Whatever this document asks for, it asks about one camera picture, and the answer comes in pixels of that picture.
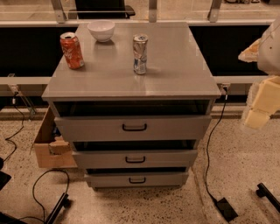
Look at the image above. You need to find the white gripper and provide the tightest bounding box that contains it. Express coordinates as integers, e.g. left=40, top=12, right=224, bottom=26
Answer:
left=238, top=17, right=280, bottom=130

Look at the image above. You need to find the black power adapter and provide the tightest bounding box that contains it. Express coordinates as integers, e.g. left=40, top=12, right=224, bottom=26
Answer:
left=215, top=198, right=238, bottom=222

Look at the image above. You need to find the crushed silver can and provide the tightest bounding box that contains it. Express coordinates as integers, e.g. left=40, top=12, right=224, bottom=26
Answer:
left=133, top=33, right=148, bottom=74

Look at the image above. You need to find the black hanging cable left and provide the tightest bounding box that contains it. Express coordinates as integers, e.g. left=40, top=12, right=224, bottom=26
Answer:
left=3, top=91, right=26, bottom=163

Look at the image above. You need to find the cardboard box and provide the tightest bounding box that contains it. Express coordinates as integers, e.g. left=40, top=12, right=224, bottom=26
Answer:
left=33, top=109, right=76, bottom=168

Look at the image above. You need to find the black stand leg right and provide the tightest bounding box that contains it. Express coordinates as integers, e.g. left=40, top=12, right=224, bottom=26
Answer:
left=256, top=183, right=280, bottom=213

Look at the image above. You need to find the black stand leg left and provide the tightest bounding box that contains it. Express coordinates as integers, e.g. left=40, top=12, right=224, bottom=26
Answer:
left=45, top=192, right=71, bottom=224

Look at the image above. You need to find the grey middle drawer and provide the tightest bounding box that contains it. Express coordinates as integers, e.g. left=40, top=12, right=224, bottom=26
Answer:
left=73, top=150, right=198, bottom=169

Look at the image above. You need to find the black adapter cable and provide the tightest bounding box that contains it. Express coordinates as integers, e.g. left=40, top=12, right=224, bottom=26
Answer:
left=204, top=92, right=228, bottom=202

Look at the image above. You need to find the black stand leg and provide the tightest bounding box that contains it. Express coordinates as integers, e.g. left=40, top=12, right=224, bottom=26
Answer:
left=256, top=183, right=280, bottom=213
left=45, top=192, right=71, bottom=224

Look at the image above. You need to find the black floor cable left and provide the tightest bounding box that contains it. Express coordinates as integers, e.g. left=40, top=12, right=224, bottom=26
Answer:
left=17, top=168, right=71, bottom=223

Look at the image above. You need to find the orange soda can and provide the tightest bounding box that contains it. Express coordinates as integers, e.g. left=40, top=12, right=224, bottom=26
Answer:
left=59, top=32, right=84, bottom=69

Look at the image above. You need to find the white bowl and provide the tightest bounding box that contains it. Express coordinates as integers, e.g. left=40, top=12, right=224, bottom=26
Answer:
left=87, top=20, right=115, bottom=42

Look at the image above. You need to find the grey top drawer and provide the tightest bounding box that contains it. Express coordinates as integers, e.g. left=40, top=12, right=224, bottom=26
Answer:
left=55, top=115, right=211, bottom=142

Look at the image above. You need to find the grey drawer cabinet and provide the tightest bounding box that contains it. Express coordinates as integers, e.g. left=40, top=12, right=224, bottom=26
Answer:
left=42, top=23, right=221, bottom=176

